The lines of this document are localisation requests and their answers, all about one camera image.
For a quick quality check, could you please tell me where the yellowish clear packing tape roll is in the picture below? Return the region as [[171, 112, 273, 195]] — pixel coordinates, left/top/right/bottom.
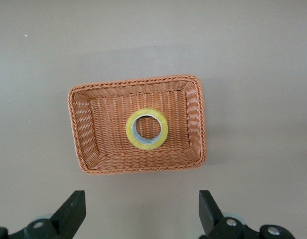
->
[[125, 107, 169, 151]]

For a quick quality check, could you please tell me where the brown woven wicker basket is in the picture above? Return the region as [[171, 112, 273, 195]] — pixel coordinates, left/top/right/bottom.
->
[[67, 74, 207, 177]]

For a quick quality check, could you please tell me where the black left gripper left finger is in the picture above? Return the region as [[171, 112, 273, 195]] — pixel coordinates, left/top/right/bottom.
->
[[0, 190, 87, 239]]

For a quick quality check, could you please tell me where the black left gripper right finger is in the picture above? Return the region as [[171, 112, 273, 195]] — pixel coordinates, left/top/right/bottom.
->
[[198, 190, 295, 239]]

